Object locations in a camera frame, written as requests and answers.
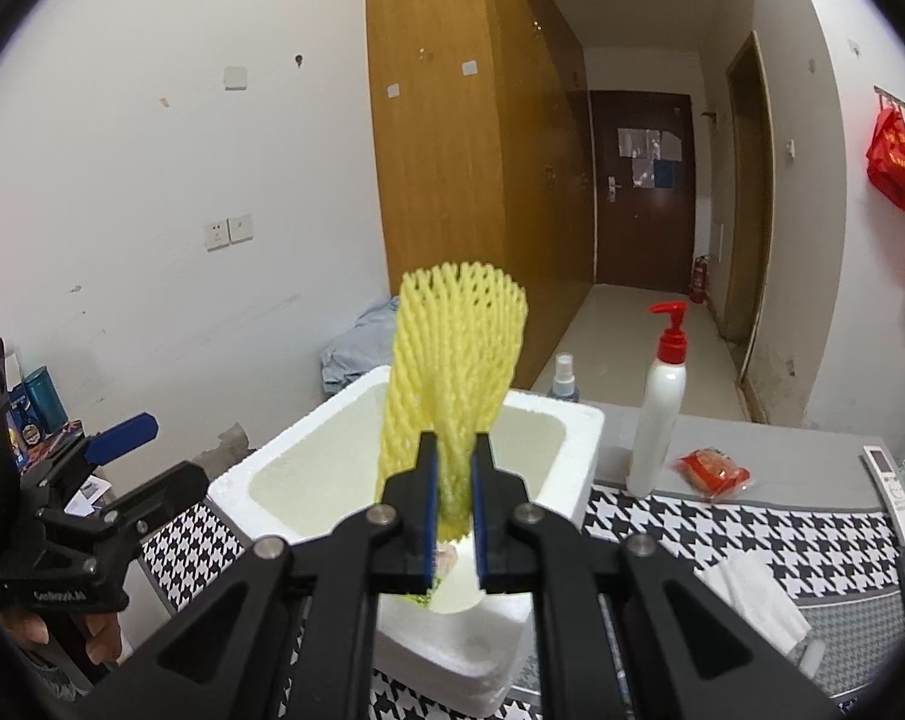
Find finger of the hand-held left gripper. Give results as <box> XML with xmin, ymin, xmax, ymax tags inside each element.
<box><xmin>36</xmin><ymin>461</ymin><xmax>211</xmax><ymax>563</ymax></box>
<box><xmin>17</xmin><ymin>412</ymin><xmax>160</xmax><ymax>496</ymax></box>

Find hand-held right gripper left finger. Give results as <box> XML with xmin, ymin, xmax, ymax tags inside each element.
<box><xmin>70</xmin><ymin>431</ymin><xmax>439</xmax><ymax>720</ymax></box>

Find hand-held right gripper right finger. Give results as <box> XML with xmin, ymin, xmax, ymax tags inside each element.
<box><xmin>471</xmin><ymin>431</ymin><xmax>844</xmax><ymax>720</ymax></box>

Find white foam box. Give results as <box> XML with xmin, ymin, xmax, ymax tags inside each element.
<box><xmin>207</xmin><ymin>365</ymin><xmax>604</xmax><ymax>718</ymax></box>

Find yellow foam net sleeve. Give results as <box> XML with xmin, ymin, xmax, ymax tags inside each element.
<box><xmin>375</xmin><ymin>261</ymin><xmax>530</xmax><ymax>545</ymax></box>

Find white cloth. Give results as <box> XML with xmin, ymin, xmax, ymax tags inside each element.
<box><xmin>696</xmin><ymin>551</ymin><xmax>814</xmax><ymax>657</ymax></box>

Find person's left hand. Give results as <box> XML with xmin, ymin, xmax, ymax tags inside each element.
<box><xmin>0</xmin><ymin>604</ymin><xmax>127</xmax><ymax>667</ymax></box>

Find blue cup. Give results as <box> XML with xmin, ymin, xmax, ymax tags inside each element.
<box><xmin>21</xmin><ymin>366</ymin><xmax>70</xmax><ymax>432</ymax></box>

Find blue printed box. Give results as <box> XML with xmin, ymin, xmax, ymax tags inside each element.
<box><xmin>6</xmin><ymin>388</ymin><xmax>49</xmax><ymax>466</ymax></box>

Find clear blue spray bottle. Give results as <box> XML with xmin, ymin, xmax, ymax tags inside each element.
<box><xmin>550</xmin><ymin>352</ymin><xmax>581</xmax><ymax>404</ymax></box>

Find pale blue cloth pile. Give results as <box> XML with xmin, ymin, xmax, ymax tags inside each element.
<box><xmin>321</xmin><ymin>296</ymin><xmax>401</xmax><ymax>395</ymax></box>

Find white pump bottle red cap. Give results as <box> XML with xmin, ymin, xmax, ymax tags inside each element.
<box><xmin>625</xmin><ymin>301</ymin><xmax>690</xmax><ymax>500</ymax></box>

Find red snack packet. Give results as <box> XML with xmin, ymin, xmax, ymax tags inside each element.
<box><xmin>672</xmin><ymin>446</ymin><xmax>752</xmax><ymax>503</ymax></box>

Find houndstooth patterned mat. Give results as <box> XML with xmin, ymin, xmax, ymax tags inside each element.
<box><xmin>141</xmin><ymin>484</ymin><xmax>905</xmax><ymax>720</ymax></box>

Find wooden wardrobe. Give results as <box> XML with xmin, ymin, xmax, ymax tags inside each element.
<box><xmin>364</xmin><ymin>0</ymin><xmax>596</xmax><ymax>391</ymax></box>

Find dark brown door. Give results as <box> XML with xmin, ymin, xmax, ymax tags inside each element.
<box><xmin>589</xmin><ymin>90</ymin><xmax>695</xmax><ymax>295</ymax></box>

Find wooden side door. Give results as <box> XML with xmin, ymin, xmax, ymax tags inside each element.
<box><xmin>724</xmin><ymin>31</ymin><xmax>776</xmax><ymax>421</ymax></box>

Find white papers on door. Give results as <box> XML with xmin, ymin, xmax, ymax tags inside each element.
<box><xmin>618</xmin><ymin>127</ymin><xmax>682</xmax><ymax>162</ymax></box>

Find white remote control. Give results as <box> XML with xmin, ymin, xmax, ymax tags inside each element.
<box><xmin>862</xmin><ymin>445</ymin><xmax>905</xmax><ymax>545</ymax></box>

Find red hanging cloth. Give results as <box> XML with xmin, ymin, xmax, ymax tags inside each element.
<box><xmin>865</xmin><ymin>105</ymin><xmax>905</xmax><ymax>287</ymax></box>

